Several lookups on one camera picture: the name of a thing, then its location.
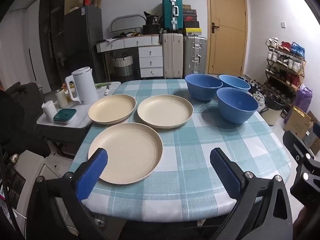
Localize metal shoe rack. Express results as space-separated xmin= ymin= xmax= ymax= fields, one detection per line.
xmin=264 ymin=37 xmax=307 ymax=105

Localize black jacket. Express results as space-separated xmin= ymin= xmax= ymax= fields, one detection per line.
xmin=0 ymin=81 xmax=54 ymax=158

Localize white dressing table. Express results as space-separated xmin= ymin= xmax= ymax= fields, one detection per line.
xmin=96 ymin=34 xmax=163 ymax=80

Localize scattered sneakers and sandals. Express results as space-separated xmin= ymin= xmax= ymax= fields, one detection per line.
xmin=246 ymin=79 xmax=266 ymax=105

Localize beige mug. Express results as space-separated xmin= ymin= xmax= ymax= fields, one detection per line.
xmin=55 ymin=88 xmax=68 ymax=108

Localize black printed box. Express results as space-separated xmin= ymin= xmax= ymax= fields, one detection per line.
xmin=5 ymin=164 xmax=26 ymax=208

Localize white storage box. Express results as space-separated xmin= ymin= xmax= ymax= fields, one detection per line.
xmin=0 ymin=150 xmax=75 ymax=230

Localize row of assorted shoes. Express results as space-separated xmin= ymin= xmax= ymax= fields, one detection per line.
xmin=264 ymin=37 xmax=306 ymax=103

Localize white cup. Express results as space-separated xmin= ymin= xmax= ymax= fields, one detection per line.
xmin=41 ymin=100 xmax=57 ymax=124

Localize beige suitcase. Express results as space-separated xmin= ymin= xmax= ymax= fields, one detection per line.
xmin=162 ymin=31 xmax=184 ymax=79

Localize white electric kettle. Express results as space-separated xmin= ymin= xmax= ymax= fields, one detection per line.
xmin=65 ymin=67 xmax=99 ymax=106

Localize grey flat box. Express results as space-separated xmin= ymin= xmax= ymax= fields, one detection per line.
xmin=304 ymin=127 xmax=320 ymax=155

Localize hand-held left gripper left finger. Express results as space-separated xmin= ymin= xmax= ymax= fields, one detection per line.
xmin=25 ymin=148 xmax=108 ymax=240

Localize black flat panel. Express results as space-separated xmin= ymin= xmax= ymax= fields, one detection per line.
xmin=282 ymin=130 xmax=314 ymax=160

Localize orange yellow snack packet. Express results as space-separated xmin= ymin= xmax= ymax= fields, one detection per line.
xmin=63 ymin=84 xmax=75 ymax=98

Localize woven basket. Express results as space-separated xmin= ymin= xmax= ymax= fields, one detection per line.
xmin=112 ymin=52 xmax=134 ymax=77

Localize cream round plate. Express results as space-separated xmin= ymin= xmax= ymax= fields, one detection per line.
xmin=88 ymin=94 xmax=137 ymax=125
xmin=88 ymin=123 xmax=163 ymax=185
xmin=137 ymin=94 xmax=194 ymax=130

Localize purple bag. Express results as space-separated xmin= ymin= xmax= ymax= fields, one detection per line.
xmin=287 ymin=86 xmax=313 ymax=124

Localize teal suitcase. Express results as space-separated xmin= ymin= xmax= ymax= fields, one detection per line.
xmin=162 ymin=0 xmax=185 ymax=30

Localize teal checked tablecloth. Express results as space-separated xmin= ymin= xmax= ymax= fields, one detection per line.
xmin=69 ymin=79 xmax=293 ymax=223

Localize wooden door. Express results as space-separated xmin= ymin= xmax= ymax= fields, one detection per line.
xmin=205 ymin=0 xmax=248 ymax=75

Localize blue bowl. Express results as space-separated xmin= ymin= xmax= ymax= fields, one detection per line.
xmin=184 ymin=74 xmax=223 ymax=102
xmin=218 ymin=74 xmax=251 ymax=93
xmin=216 ymin=87 xmax=259 ymax=124

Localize yellow black shoe box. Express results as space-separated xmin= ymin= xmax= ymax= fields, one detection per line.
xmin=184 ymin=27 xmax=202 ymax=36

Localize grey side table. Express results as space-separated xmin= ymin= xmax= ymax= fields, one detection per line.
xmin=36 ymin=81 xmax=122 ymax=143

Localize black bag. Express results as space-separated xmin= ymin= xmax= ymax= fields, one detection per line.
xmin=143 ymin=11 xmax=160 ymax=35

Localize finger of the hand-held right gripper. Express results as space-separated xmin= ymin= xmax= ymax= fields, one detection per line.
xmin=290 ymin=154 xmax=320 ymax=205

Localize dark tall cabinet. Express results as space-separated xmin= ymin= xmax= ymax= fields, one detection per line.
xmin=39 ymin=0 xmax=67 ymax=90

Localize teal lidded container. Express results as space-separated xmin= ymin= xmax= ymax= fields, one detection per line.
xmin=53 ymin=108 xmax=77 ymax=125

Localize brown patterned mat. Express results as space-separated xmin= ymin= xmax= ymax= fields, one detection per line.
xmin=306 ymin=110 xmax=320 ymax=130

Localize arched mirror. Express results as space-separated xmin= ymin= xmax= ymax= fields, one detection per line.
xmin=110 ymin=14 xmax=147 ymax=33

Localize silver suitcase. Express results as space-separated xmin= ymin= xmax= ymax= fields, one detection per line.
xmin=183 ymin=35 xmax=208 ymax=77

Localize dark grey refrigerator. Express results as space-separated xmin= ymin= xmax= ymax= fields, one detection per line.
xmin=62 ymin=5 xmax=104 ymax=84

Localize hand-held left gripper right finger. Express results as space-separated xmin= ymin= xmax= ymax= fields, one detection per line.
xmin=209 ymin=147 xmax=294 ymax=240

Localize cardboard box yellow print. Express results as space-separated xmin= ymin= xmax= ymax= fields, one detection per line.
xmin=284 ymin=105 xmax=313 ymax=140

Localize white bin black liner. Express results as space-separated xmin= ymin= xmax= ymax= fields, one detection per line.
xmin=264 ymin=94 xmax=285 ymax=127

